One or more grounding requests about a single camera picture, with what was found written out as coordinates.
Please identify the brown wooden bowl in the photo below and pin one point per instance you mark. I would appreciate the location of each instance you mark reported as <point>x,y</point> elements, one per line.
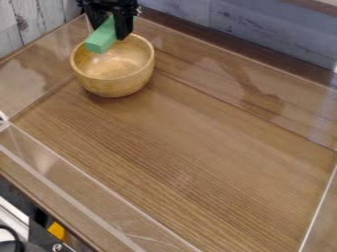
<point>120,72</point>

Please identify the clear acrylic tray wall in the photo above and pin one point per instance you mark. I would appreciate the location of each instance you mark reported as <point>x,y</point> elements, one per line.
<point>97,214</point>

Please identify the yellow label block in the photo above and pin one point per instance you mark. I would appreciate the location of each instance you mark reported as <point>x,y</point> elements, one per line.
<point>58,231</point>

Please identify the green rectangular block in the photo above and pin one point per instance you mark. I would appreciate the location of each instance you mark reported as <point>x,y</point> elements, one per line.
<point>102,37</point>

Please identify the black device with screw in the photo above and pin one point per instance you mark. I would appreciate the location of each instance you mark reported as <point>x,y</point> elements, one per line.
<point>53,244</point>

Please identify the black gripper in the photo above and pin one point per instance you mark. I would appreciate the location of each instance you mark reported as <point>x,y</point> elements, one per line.
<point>125,9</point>

